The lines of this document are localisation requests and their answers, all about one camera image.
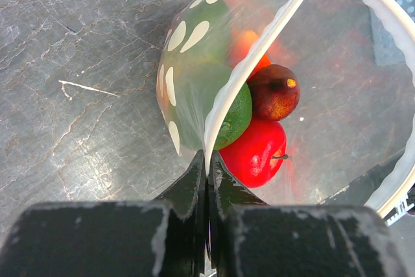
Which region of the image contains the red round apple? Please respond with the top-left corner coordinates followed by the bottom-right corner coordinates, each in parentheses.
top-left (219, 118), bottom-right (287, 188)

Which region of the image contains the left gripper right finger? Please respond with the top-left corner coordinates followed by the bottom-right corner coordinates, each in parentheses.
top-left (208, 151), bottom-right (408, 276)

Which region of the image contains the light blue plastic basket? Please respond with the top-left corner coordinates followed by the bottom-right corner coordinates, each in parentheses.
top-left (370, 0), bottom-right (414, 66)

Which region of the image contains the clear polka dot zip bag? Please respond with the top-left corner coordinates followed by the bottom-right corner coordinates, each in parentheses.
top-left (172, 0), bottom-right (414, 224)

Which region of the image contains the bright red fruit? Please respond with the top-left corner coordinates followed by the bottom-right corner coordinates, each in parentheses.
top-left (227, 29), bottom-right (271, 78)

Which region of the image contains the dark red pointed fruit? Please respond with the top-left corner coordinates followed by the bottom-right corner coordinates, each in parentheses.
top-left (248, 64), bottom-right (300, 121)

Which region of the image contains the green round fruit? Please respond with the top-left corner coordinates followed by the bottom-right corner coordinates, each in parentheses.
top-left (160, 0), bottom-right (253, 151)

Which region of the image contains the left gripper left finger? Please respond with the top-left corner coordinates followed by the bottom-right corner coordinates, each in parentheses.
top-left (1, 151), bottom-right (205, 276)

